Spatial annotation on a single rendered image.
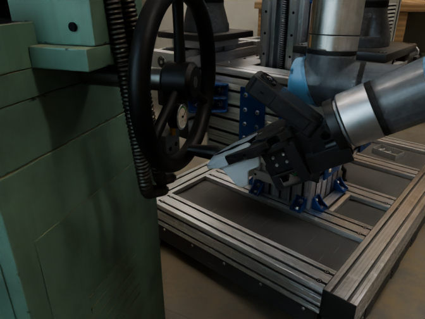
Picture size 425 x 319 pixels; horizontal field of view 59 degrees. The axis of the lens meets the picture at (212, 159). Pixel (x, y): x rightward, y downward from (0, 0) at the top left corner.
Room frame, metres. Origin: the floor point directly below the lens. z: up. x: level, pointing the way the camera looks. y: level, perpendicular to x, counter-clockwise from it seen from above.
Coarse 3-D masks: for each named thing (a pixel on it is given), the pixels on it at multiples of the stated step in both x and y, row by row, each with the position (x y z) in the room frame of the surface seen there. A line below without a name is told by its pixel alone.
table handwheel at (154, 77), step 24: (168, 0) 0.52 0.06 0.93; (192, 0) 0.61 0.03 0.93; (144, 24) 0.47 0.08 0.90; (144, 48) 0.46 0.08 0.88; (96, 72) 0.61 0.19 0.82; (144, 72) 0.45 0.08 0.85; (168, 72) 0.56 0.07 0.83; (192, 72) 0.56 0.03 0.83; (144, 96) 0.45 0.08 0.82; (168, 96) 0.54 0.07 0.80; (192, 96) 0.56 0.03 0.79; (144, 120) 0.45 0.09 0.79; (144, 144) 0.45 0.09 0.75; (192, 144) 0.60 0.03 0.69; (168, 168) 0.50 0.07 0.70
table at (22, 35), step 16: (0, 32) 0.49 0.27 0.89; (16, 32) 0.51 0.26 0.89; (32, 32) 0.54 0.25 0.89; (0, 48) 0.48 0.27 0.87; (16, 48) 0.51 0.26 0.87; (32, 48) 0.52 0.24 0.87; (48, 48) 0.52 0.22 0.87; (64, 48) 0.51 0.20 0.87; (80, 48) 0.50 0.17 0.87; (96, 48) 0.52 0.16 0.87; (112, 48) 0.55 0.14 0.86; (0, 64) 0.48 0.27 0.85; (16, 64) 0.50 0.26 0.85; (32, 64) 0.53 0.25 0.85; (48, 64) 0.52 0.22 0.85; (64, 64) 0.51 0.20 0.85; (80, 64) 0.50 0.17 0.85; (96, 64) 0.51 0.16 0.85; (112, 64) 0.55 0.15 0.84
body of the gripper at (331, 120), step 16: (272, 128) 0.50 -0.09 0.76; (288, 128) 0.47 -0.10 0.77; (320, 128) 0.47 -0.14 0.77; (336, 128) 0.45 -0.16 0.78; (272, 144) 0.47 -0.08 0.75; (288, 144) 0.47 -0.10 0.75; (304, 144) 0.48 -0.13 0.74; (320, 144) 0.47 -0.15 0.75; (336, 144) 0.46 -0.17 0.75; (272, 160) 0.48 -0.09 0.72; (288, 160) 0.47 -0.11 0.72; (304, 160) 0.47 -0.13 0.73; (320, 160) 0.47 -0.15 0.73; (336, 160) 0.46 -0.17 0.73; (352, 160) 0.45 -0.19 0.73; (272, 176) 0.48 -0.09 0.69; (288, 176) 0.48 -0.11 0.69; (304, 176) 0.46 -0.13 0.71
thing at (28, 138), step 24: (48, 96) 0.55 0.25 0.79; (72, 96) 0.60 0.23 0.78; (96, 96) 0.66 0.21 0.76; (120, 96) 0.73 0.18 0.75; (0, 120) 0.46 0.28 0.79; (24, 120) 0.50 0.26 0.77; (48, 120) 0.54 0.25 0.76; (72, 120) 0.59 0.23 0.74; (96, 120) 0.65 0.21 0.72; (0, 144) 0.45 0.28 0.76; (24, 144) 0.49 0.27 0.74; (48, 144) 0.53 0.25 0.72; (0, 168) 0.44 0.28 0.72
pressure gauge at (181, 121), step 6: (174, 108) 0.85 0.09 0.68; (180, 108) 0.86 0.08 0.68; (174, 114) 0.84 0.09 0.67; (180, 114) 0.85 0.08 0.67; (186, 114) 0.89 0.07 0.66; (168, 120) 0.84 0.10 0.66; (174, 120) 0.84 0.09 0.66; (180, 120) 0.85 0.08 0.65; (186, 120) 0.88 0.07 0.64; (174, 126) 0.84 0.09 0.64; (180, 126) 0.85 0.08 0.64; (174, 132) 0.87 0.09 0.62
